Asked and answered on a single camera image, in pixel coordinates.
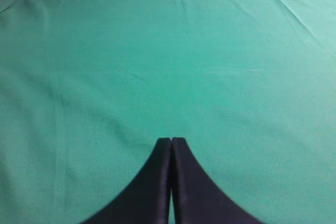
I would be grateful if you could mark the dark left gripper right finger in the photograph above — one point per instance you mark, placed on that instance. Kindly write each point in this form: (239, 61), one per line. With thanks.
(196, 198)

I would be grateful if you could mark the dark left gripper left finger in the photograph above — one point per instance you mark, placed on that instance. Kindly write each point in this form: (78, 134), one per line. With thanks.
(146, 199)

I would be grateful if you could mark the green table cloth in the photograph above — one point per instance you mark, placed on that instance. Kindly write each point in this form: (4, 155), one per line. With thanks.
(87, 87)

